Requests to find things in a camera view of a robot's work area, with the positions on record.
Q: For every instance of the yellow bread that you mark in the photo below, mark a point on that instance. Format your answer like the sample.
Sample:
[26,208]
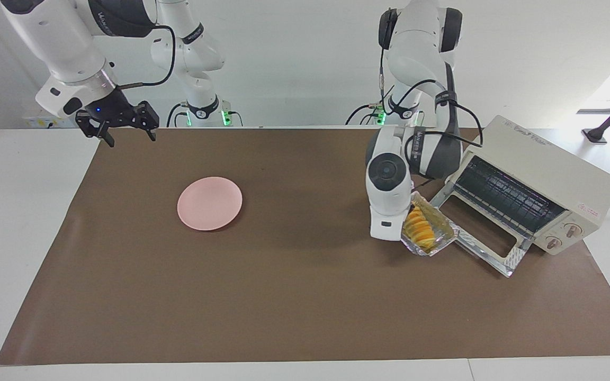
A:
[420,228]

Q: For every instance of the metal toaster tray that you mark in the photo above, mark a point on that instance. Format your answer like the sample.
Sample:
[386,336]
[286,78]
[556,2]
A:
[445,233]

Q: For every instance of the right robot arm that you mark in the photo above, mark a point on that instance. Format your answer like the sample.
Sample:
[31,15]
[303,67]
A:
[56,42]

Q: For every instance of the pink round plate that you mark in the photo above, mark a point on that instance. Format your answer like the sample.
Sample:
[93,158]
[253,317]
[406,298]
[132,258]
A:
[209,203]

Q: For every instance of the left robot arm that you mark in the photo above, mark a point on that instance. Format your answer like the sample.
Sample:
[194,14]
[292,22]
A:
[389,211]

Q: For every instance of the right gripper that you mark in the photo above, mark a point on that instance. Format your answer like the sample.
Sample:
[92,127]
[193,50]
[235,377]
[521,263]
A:
[110,108]

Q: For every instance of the cream toaster oven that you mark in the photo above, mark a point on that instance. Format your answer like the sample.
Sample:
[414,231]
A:
[538,169]

